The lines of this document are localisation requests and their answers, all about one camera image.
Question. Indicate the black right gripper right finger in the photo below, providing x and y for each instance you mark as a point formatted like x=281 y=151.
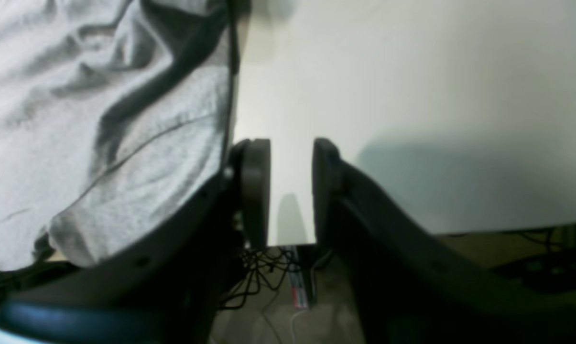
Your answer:
x=408 y=287

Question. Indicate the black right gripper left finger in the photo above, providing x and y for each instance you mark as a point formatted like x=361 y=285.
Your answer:
x=165 y=288

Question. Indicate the grey t-shirt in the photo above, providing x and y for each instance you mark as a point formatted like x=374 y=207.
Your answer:
x=112 y=114

